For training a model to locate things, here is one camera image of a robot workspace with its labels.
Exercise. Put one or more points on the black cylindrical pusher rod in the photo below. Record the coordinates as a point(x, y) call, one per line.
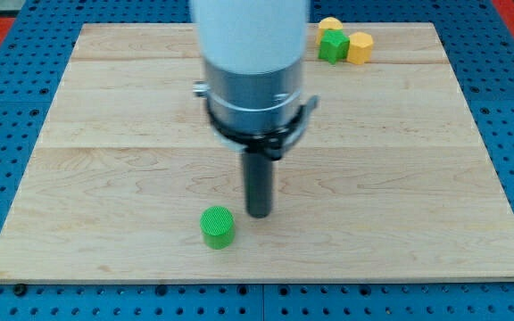
point(258, 176)

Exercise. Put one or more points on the yellow hexagon block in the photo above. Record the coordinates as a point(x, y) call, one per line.
point(360, 48)

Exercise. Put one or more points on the green star block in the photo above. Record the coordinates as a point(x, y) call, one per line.
point(333, 46)

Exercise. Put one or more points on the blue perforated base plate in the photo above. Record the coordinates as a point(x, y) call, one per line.
point(33, 57)

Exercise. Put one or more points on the light wooden board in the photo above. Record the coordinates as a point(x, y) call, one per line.
point(391, 182)

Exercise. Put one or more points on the green cylinder block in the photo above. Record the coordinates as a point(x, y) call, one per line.
point(217, 225)

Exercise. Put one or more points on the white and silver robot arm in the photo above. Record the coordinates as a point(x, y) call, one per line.
point(252, 54)

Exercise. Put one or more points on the yellow heart block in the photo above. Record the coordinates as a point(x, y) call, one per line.
point(329, 23)

